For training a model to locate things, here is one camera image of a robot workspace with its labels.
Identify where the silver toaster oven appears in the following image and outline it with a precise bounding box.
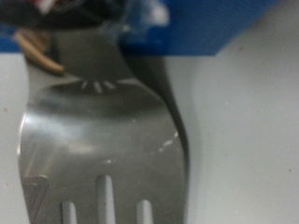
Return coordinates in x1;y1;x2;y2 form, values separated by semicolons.
0;0;299;224

